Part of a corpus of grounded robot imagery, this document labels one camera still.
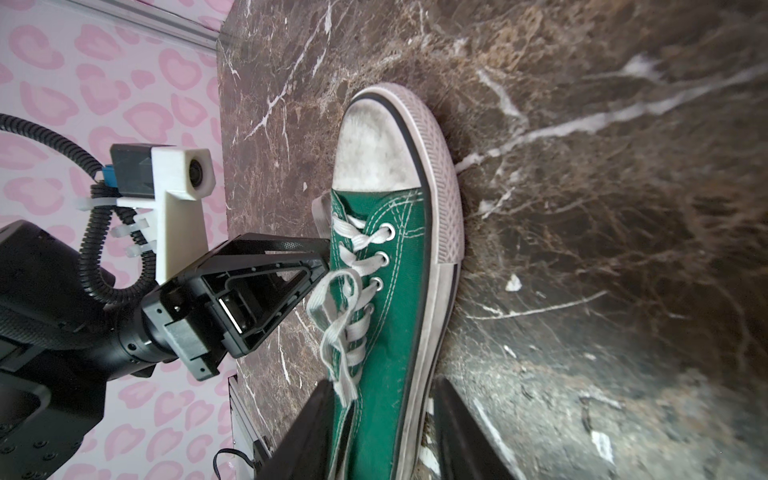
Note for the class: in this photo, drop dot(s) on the aluminium corner post left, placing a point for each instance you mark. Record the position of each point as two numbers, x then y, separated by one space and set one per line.
153 19

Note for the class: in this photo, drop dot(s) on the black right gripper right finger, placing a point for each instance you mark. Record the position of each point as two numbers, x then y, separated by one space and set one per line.
464 452

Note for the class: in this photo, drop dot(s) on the white shoelace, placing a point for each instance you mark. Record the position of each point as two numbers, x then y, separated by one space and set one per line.
341 304

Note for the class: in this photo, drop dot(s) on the green canvas sneaker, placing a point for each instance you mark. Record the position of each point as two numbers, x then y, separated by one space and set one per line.
393 165

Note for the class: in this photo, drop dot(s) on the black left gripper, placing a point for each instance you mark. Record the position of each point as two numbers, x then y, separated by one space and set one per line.
231 299

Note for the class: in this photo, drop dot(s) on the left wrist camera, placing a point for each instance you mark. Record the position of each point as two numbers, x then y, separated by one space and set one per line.
168 185

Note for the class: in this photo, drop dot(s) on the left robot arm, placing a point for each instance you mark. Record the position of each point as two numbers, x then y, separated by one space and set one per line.
60 347

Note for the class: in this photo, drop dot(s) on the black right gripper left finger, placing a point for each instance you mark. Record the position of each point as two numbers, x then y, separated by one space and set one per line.
304 452

